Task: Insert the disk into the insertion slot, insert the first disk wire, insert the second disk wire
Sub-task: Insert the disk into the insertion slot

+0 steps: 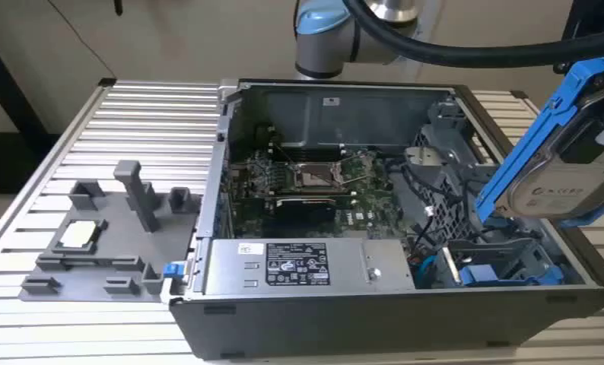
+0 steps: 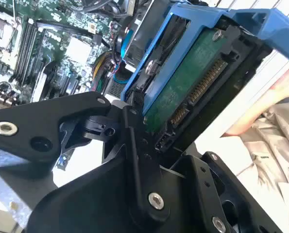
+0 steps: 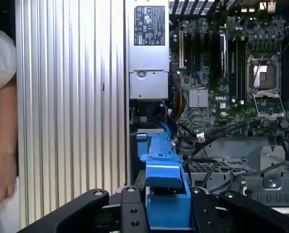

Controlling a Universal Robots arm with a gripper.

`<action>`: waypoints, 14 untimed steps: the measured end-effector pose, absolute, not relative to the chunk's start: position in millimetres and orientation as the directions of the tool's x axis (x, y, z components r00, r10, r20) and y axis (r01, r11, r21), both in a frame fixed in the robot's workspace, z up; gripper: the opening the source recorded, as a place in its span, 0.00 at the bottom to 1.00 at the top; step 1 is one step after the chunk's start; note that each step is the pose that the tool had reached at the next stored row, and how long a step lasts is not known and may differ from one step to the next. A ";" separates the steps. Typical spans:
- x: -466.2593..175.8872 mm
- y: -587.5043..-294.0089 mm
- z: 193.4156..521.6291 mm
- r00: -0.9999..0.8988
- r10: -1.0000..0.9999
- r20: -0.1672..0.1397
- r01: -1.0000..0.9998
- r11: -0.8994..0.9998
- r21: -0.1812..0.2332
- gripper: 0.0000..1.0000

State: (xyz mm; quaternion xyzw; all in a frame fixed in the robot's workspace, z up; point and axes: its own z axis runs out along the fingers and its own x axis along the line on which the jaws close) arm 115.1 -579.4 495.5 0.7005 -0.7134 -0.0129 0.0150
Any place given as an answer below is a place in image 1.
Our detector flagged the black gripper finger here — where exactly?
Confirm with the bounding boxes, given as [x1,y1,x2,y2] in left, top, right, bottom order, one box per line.
[557,109,604,165]

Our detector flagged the hard disk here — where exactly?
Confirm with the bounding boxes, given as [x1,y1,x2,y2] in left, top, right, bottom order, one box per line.
[475,56,604,230]

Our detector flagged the grey disk bay cage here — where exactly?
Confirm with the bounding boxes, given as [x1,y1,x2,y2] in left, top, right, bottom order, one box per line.
[390,101,501,244]

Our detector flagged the blue plastic disk carrier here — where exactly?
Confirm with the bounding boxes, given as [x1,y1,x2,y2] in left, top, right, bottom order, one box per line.
[458,265,562,287]

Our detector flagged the metal socket cover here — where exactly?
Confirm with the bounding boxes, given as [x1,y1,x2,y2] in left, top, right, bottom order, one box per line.
[336,151,379,184]

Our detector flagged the green motherboard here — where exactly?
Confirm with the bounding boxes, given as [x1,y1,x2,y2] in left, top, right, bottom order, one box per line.
[227,151,414,240]

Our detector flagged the black RAM slots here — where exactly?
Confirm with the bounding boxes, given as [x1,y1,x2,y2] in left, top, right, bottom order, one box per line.
[278,146,346,163]

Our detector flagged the CPU socket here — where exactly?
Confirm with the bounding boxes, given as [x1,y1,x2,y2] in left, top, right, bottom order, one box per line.
[291,162,344,190]

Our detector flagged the black graphics card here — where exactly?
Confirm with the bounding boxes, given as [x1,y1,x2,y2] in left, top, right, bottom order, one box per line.
[268,194,356,230]

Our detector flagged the silver power supply unit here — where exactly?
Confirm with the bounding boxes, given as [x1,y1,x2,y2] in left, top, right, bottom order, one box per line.
[201,238,416,296]

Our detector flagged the open black PC case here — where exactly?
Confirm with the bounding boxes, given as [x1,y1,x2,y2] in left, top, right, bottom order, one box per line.
[159,78,604,361]

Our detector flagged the blue case latch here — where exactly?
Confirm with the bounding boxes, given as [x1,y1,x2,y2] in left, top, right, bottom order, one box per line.
[163,261,188,279]

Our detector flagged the grey parts rack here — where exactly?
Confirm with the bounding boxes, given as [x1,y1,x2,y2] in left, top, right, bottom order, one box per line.
[20,159,204,303]

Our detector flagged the silver CPU chip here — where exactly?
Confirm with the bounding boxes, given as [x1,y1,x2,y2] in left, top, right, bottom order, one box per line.
[58,220,102,247]

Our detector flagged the black furniture stand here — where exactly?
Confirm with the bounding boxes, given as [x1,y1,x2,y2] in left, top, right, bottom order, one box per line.
[0,21,61,195]

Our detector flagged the long black camera cable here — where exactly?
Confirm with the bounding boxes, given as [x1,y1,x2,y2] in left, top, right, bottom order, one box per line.
[340,0,604,70]

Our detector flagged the silver metal bracket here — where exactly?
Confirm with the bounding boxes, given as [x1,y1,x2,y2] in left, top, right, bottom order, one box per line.
[403,146,459,168]

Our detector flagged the black wire with white connector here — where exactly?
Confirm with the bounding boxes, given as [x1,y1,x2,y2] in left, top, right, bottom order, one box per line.
[399,163,465,244]

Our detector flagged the blue disk wire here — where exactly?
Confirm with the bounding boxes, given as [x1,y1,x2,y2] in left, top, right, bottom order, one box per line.
[415,253,439,288]

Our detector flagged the thin wire locking lever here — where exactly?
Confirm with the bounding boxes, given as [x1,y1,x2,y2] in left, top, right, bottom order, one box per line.
[271,141,302,173]

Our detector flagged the thin wall cable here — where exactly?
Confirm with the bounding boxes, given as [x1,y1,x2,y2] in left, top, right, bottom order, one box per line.
[45,0,117,79]

